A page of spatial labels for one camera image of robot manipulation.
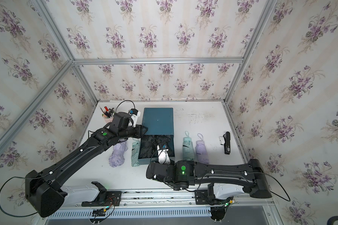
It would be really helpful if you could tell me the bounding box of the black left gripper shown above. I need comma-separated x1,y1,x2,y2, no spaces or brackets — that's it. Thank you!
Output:
117,124,149,141

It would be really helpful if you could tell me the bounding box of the teal drawer cabinet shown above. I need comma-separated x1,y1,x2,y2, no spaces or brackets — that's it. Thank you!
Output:
138,107,175,165

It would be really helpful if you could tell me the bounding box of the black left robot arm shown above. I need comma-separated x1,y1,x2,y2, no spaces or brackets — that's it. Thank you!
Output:
23,109,148,218

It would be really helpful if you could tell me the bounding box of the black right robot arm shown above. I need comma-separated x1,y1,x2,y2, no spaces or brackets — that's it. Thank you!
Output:
146,159,275,204

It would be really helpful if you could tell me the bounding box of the pink pen holder cup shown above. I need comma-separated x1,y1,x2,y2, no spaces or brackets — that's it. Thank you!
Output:
100,106,115,123

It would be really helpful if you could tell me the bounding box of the black stapler device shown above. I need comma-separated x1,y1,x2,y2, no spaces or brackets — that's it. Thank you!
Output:
219,131,231,155

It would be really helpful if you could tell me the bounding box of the aluminium front rail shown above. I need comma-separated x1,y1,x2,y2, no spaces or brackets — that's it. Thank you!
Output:
59,189,274,210

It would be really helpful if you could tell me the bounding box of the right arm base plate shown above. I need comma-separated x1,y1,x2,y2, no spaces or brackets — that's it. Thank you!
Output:
194,183,234,207

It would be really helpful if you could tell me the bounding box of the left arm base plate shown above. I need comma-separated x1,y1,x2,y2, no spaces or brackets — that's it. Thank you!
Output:
81,181,123,207

